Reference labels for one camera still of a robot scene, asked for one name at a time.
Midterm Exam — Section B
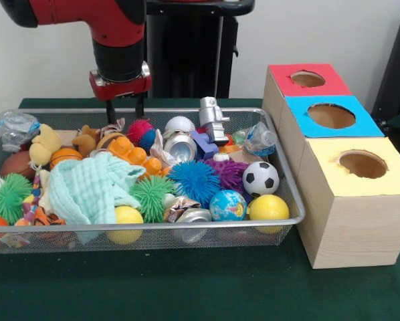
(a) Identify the wooden box with three holes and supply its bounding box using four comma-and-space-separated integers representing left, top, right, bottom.
262, 63, 400, 270

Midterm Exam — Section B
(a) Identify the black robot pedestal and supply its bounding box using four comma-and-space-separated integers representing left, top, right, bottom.
145, 0, 256, 100

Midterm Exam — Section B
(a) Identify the orange bumpy toy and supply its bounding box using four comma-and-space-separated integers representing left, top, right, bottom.
108, 136, 173, 177

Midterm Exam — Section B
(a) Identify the dark green table cloth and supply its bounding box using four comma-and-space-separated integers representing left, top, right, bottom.
0, 98, 400, 321

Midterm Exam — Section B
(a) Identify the silver toy robot figure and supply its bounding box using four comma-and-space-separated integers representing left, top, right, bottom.
199, 96, 230, 146

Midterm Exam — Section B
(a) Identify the mint green cloth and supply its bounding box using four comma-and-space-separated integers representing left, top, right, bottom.
47, 154, 147, 243

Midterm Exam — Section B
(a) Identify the yellow ball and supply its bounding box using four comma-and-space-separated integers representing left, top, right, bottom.
106, 206, 144, 245
248, 194, 290, 235

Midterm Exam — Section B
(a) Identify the blue spiky ball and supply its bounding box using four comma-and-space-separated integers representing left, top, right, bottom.
168, 159, 222, 208

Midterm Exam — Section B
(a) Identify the small globe ball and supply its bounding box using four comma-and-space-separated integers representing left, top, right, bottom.
209, 189, 248, 222

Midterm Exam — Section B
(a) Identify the clear mesh bin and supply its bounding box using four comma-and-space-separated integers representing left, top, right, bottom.
0, 108, 306, 253

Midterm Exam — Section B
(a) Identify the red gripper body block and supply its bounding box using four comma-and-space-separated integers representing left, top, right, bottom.
88, 70, 153, 102

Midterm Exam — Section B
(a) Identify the black and white soccer ball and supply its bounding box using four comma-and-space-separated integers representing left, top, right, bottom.
243, 161, 280, 197

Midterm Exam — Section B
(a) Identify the green spiky ball with eyes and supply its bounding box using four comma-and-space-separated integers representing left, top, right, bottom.
0, 173, 33, 226

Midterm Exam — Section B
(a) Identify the brown plush teddy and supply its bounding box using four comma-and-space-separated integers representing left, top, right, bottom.
73, 125, 102, 158

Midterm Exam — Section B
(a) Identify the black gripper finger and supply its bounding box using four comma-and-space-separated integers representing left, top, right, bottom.
134, 92, 146, 118
105, 99, 118, 125

